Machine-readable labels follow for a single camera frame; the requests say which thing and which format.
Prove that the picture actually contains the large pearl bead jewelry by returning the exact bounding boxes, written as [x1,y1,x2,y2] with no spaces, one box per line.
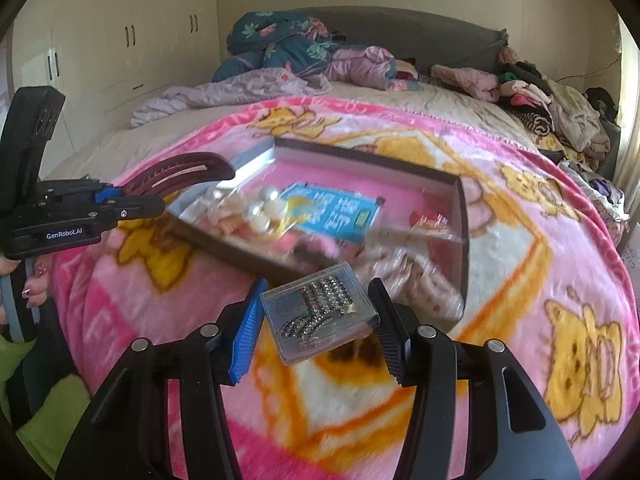
[207,186,293,231]

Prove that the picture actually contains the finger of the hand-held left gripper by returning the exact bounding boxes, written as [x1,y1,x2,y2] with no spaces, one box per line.
[44,179,126,206]
[85,194,167,225]

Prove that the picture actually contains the blue printed card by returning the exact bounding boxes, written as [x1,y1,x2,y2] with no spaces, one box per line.
[277,182,383,246]

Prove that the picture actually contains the person's left hand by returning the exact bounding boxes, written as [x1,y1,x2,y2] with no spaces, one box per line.
[0,255,52,322]

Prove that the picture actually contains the pink lilac garment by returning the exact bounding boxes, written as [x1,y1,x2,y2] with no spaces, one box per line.
[325,45,398,92]

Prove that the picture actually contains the clear box of rhinestone jewelry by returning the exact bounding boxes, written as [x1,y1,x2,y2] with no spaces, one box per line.
[260,261,381,367]

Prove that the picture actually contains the folded pink clothes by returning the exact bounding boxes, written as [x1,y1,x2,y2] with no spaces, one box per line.
[430,64,501,103]

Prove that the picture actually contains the pile of mixed clothes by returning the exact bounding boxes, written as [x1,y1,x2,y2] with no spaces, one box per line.
[497,47,613,161]

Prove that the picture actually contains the dark maroon hair clip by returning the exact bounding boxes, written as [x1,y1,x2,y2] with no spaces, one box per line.
[121,152,237,197]

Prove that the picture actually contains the bed with beige sheet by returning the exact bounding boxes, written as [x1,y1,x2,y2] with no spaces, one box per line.
[50,75,626,191]

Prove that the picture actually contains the lilac crumpled sheet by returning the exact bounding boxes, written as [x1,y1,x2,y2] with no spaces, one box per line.
[131,69,331,128]

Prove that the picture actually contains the patterned fabric scrunchie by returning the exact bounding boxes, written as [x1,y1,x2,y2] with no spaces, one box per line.
[370,250,466,321]

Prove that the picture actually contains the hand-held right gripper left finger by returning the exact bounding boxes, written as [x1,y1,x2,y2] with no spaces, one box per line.
[55,276,267,480]

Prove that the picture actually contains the pink printed blanket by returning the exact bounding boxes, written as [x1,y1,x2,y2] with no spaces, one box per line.
[50,95,636,480]

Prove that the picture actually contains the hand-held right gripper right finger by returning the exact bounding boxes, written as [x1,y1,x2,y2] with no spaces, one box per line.
[367,277,583,480]

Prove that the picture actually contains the dark grey headboard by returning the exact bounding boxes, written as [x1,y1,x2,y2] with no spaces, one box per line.
[280,6,508,81]

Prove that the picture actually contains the dark blue floral duvet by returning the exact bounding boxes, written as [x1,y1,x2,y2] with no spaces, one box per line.
[212,10,346,83]

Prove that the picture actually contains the cardboard box with pink lining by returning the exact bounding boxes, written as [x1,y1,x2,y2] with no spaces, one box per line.
[165,136,471,326]

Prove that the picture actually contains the peach hair clip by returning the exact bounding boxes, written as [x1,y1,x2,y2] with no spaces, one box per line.
[217,215,251,238]

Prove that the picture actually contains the clear packet of red earrings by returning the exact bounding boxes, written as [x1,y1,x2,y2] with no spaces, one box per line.
[407,210,451,233]

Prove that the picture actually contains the cream wardrobe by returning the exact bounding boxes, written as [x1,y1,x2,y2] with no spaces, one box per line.
[10,0,221,161]

